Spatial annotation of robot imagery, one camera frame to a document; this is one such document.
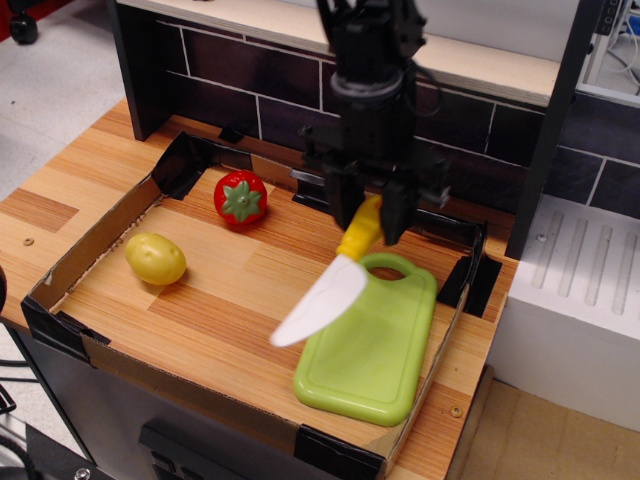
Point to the green plastic cutting board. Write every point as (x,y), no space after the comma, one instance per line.
(366,365)

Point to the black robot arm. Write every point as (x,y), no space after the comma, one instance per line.
(373,40)

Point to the yellow toy potato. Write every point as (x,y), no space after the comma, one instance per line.
(155,259)

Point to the black caster wheel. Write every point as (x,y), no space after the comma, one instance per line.
(23,28)

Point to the wooden shelf with black posts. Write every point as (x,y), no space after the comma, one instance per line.
(260,71)

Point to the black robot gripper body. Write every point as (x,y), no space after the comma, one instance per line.
(375,133)

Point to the red toy tomato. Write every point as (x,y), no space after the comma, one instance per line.
(240,197)

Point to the white toy sink drainboard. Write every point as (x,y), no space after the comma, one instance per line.
(569,332)

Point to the yellow white toy knife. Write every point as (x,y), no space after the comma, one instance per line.
(341,283)

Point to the black oven control panel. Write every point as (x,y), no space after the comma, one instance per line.
(178,454)

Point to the cardboard fence with black tape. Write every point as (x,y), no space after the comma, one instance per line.
(118,353)

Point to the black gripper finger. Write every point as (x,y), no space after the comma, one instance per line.
(399,203)
(344,193)

